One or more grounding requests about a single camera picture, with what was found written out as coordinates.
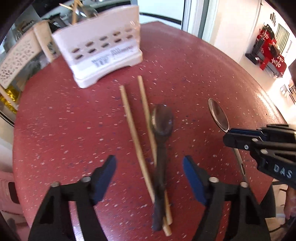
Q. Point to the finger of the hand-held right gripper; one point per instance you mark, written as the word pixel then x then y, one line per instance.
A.
pixel 242 131
pixel 233 141

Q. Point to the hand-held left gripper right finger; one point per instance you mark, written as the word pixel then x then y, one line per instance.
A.
pixel 194 180

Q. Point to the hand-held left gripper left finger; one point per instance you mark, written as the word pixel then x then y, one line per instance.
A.
pixel 105 178

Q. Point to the white plastic utensil holder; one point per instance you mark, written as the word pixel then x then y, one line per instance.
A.
pixel 99 51

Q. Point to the person's right hand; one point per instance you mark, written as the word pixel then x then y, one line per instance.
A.
pixel 290 202

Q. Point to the red printed object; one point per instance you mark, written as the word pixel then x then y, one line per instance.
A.
pixel 270 53

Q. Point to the gold foil package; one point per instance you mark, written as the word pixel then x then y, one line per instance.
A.
pixel 9 98

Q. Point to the white flower-cutout basket trolley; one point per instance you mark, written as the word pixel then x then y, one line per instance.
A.
pixel 18 55

